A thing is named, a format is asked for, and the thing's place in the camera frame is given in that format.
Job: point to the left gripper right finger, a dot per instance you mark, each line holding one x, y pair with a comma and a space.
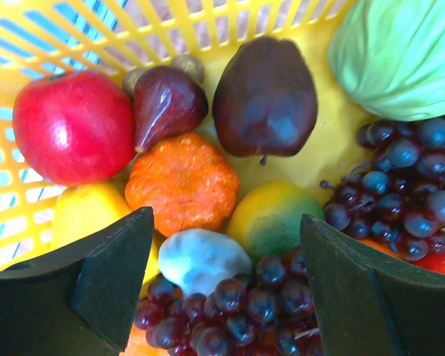
367, 302

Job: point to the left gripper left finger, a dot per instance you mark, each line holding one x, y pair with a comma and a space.
79, 299

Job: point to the dark red toy grapes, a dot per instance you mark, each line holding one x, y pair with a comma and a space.
268, 312

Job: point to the white toy garlic bulb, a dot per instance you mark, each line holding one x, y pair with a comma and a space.
196, 260

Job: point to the rough orange toy tangerine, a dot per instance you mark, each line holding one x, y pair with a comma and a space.
187, 182

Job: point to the yellow toy bell pepper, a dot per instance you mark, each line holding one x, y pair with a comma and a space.
84, 210

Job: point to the smooth orange toy persimmon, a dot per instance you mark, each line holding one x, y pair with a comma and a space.
432, 262

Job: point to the dark toy grapes bunch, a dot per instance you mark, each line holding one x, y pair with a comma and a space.
397, 198

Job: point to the yellow green toy mango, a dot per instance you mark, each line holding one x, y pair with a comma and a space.
267, 219

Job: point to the red toy apple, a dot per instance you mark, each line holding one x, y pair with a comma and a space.
74, 128

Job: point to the dark red toy fig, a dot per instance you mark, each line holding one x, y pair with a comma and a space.
167, 102

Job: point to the dark purple toy fruit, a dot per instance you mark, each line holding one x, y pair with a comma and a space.
265, 103

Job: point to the yellow plastic shopping basket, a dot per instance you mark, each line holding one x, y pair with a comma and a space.
41, 38

